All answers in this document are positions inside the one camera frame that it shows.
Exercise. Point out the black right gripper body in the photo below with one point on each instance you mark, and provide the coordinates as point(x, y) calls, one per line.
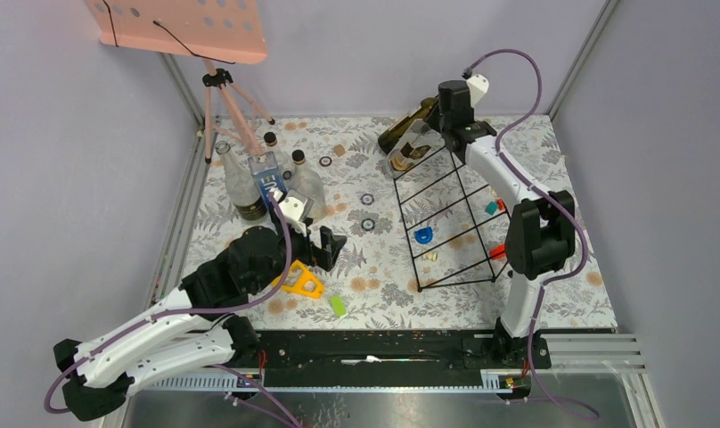
point(442, 126)

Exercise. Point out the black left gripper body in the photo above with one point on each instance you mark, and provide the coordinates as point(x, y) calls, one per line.
point(301, 247)

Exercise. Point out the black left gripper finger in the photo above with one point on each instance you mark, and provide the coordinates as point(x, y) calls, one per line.
point(330, 248)
point(303, 226)

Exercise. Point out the clear round bottle gold label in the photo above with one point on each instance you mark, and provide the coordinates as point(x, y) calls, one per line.
point(307, 182)

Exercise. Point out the clear square bottle black cap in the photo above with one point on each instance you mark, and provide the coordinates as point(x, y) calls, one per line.
point(414, 146)

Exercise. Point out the clear bottle blue gold emblem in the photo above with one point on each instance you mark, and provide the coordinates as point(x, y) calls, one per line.
point(284, 161)

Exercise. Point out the clear bottle black label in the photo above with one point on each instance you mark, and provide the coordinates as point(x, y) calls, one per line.
point(240, 186)

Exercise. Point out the blue square glass bottle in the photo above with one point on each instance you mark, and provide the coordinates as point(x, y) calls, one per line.
point(266, 174)

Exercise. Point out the dark green wine bottle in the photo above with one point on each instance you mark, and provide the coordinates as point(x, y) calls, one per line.
point(389, 138)

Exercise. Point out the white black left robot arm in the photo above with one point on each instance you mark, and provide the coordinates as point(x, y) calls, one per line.
point(197, 324)

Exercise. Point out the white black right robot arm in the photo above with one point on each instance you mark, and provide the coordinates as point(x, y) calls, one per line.
point(541, 236)

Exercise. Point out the red block near rack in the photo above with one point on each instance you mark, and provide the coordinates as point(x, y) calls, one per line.
point(498, 252)

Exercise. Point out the poker chip near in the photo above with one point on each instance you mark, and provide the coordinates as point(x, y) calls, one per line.
point(367, 224)

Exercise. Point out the poker chip middle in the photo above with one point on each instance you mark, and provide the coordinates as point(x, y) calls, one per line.
point(367, 199)

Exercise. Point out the green flat block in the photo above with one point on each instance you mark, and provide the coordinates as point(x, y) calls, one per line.
point(338, 306)

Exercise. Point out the wooden cube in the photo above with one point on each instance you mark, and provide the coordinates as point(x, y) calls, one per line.
point(339, 150)

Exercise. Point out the blue arch toy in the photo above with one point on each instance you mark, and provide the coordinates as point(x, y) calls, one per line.
point(423, 235)

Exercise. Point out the teal cube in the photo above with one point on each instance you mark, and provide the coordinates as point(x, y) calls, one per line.
point(491, 208)

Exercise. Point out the pink music stand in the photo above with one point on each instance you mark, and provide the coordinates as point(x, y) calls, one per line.
point(226, 32)

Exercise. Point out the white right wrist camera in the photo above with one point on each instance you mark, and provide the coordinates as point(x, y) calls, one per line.
point(477, 84)

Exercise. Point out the yellow triangle frame toy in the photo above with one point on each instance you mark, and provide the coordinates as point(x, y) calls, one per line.
point(302, 281)

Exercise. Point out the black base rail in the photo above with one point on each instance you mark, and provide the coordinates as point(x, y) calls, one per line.
point(385, 359)

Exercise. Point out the black wire wine rack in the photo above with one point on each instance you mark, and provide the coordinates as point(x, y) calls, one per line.
point(443, 193)

